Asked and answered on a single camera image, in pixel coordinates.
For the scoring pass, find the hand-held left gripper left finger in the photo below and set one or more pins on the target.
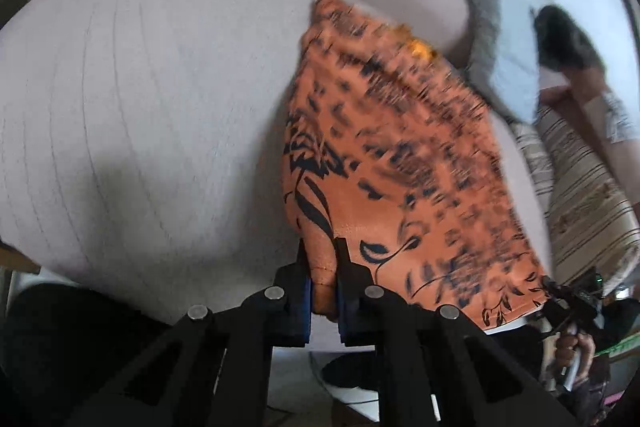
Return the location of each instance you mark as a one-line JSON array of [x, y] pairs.
[[306, 307]]

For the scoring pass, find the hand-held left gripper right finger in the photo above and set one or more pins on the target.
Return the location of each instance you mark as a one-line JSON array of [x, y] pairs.
[[341, 313]]

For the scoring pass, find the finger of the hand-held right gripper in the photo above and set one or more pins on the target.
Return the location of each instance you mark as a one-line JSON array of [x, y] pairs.
[[552, 289]]

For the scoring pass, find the orange floral cloth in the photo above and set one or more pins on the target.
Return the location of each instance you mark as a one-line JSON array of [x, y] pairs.
[[400, 157]]

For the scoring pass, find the person's right hand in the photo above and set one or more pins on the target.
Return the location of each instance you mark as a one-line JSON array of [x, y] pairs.
[[570, 352]]

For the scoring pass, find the black oval object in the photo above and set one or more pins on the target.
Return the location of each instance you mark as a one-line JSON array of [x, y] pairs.
[[350, 374]]

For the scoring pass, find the striped beige blanket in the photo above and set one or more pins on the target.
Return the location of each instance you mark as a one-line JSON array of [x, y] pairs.
[[585, 197]]

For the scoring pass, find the white pillow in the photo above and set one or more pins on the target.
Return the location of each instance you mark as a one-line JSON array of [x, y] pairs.
[[510, 82]]

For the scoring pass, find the beige quilted mattress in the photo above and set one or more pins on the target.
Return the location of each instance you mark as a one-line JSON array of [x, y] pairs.
[[150, 107]]

